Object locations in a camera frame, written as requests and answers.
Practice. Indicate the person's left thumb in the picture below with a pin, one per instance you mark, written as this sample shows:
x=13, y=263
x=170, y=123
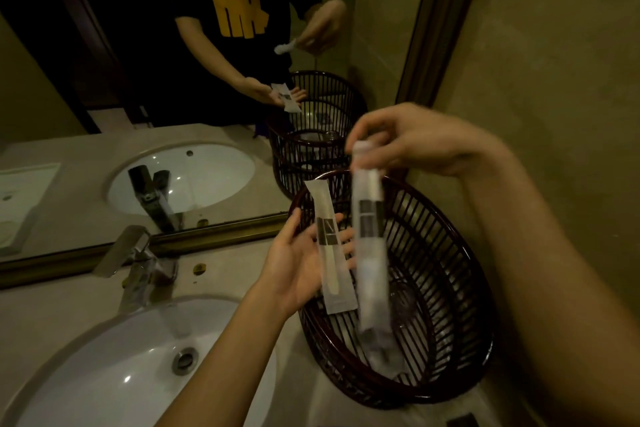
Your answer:
x=291, y=234

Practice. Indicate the person's right fingers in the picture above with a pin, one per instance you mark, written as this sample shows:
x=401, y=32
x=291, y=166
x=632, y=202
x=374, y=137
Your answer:
x=372, y=134

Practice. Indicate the white toiletry packet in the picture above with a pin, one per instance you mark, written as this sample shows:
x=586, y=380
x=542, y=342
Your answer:
x=331, y=261

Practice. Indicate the dark slatted oval basket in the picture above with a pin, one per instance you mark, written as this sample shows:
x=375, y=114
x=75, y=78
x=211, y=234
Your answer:
x=440, y=301

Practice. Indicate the round brass counter knob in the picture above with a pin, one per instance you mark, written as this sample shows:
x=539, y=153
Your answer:
x=200, y=269

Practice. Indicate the person's left hand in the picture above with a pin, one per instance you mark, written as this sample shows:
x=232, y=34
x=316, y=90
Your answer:
x=292, y=271

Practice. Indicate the metal sink drain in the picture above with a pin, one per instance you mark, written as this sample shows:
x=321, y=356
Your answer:
x=184, y=361

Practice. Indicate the person's right forearm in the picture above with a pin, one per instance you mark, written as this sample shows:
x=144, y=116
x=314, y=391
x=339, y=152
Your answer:
x=555, y=301

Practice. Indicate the clear glass cup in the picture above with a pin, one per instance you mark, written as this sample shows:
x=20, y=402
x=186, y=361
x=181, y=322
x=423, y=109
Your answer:
x=406, y=301

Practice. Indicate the person's right hand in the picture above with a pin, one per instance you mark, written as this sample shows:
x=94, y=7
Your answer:
x=430, y=141

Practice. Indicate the wall mirror with bronze frame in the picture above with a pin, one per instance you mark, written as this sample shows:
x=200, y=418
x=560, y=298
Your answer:
x=150, y=91

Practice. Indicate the chrome faucet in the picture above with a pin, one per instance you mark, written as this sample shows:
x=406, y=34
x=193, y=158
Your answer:
x=142, y=266

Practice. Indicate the white ceramic sink basin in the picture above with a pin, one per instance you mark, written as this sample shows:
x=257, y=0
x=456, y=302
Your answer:
x=125, y=371

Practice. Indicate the clear long toiletry packet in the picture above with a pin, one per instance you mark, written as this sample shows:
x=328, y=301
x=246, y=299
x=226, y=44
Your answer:
x=370, y=241

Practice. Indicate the person's left forearm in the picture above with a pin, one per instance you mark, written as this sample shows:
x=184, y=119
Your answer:
x=227, y=366

